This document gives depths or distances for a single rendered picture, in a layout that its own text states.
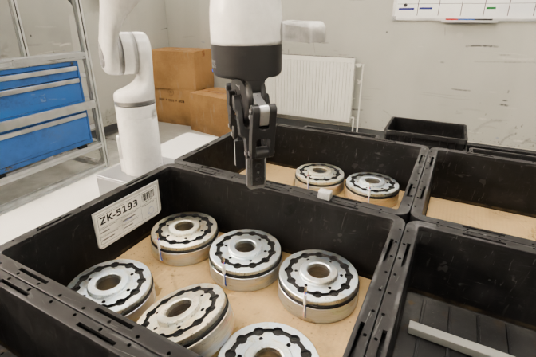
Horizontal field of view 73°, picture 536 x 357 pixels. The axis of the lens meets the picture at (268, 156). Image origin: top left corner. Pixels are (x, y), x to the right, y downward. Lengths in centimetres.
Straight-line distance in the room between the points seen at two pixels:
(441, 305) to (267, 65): 37
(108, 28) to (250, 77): 49
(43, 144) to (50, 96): 30
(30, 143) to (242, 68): 229
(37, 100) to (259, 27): 229
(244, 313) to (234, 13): 34
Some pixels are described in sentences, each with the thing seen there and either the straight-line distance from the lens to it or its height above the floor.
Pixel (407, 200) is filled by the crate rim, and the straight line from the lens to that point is 55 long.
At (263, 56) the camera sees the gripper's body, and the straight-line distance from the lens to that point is 37.
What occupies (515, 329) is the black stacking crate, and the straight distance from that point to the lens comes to 55.
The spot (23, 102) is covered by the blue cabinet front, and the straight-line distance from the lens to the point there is 254.
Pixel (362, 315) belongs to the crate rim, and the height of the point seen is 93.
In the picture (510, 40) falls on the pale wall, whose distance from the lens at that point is 355.
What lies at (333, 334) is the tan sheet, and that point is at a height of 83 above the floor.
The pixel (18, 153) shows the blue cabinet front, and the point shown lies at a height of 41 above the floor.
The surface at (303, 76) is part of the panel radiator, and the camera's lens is 368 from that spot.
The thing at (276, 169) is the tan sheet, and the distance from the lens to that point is 85.
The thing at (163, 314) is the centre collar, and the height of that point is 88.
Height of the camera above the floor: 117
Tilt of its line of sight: 22 degrees down
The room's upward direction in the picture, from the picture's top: straight up
